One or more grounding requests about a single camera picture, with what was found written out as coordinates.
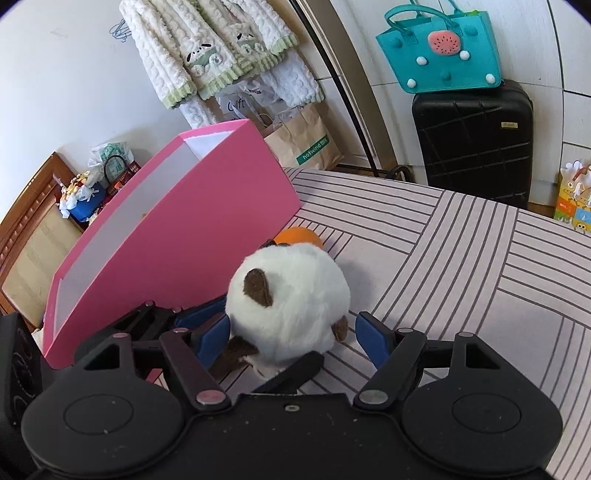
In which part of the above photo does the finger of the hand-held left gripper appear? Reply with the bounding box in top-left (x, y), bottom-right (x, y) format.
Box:
top-left (99, 299), bottom-right (228, 344)
top-left (252, 351), bottom-right (327, 396)

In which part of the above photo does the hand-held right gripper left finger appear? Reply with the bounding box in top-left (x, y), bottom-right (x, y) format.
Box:
top-left (74, 314), bottom-right (232, 414)

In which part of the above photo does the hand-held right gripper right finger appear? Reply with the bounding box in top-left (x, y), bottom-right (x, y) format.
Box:
top-left (353, 311), bottom-right (505, 412)

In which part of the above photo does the white brown panda plush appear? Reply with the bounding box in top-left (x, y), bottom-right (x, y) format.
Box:
top-left (210, 243), bottom-right (352, 378)

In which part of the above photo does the pink cardboard box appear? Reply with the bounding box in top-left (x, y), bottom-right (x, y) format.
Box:
top-left (44, 119), bottom-right (302, 371)

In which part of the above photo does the striped tablecloth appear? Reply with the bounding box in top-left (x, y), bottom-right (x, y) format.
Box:
top-left (217, 167), bottom-right (591, 480)

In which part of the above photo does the orange carrot plush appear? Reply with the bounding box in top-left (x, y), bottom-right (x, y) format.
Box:
top-left (272, 226), bottom-right (325, 251)

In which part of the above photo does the blue gift basket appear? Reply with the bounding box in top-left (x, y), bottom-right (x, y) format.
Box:
top-left (58, 173), bottom-right (108, 223)

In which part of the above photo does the green white plastic bag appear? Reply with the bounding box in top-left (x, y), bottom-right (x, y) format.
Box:
top-left (88, 141), bottom-right (136, 172)

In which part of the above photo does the brown paper bag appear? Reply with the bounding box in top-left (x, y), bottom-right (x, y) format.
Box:
top-left (262, 102), bottom-right (345, 172)

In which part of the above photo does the white gift bag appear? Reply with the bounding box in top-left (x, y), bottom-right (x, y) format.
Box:
top-left (215, 78), bottom-right (279, 129)

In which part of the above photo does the black suitcase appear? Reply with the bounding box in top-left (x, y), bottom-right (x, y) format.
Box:
top-left (412, 79), bottom-right (535, 211)

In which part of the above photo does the colourful cartoon paper bag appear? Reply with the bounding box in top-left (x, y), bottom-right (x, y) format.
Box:
top-left (554, 159), bottom-right (591, 232)

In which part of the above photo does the white fleece pajama jacket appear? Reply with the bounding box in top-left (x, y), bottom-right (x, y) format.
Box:
top-left (118, 0), bottom-right (297, 110)

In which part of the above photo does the teal felt handbag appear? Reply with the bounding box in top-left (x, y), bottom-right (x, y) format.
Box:
top-left (375, 0), bottom-right (505, 96)

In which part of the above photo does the black standing frame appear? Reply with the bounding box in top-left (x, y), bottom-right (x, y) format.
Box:
top-left (295, 0), bottom-right (386, 174)

